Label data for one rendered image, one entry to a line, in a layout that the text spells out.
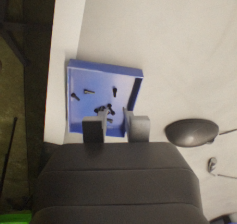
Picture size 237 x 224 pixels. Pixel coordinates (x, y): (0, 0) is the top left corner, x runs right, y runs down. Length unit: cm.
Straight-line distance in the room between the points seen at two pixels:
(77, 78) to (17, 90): 137
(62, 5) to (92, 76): 9
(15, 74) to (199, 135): 138
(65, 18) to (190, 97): 22
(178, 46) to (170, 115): 13
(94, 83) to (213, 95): 19
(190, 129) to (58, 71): 24
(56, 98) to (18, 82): 127
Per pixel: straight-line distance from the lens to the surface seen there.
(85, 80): 25
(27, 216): 32
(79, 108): 29
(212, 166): 49
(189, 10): 23
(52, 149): 38
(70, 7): 22
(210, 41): 26
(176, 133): 32
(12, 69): 150
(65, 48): 24
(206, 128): 34
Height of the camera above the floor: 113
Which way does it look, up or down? 48 degrees down
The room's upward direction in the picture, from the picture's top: 178 degrees clockwise
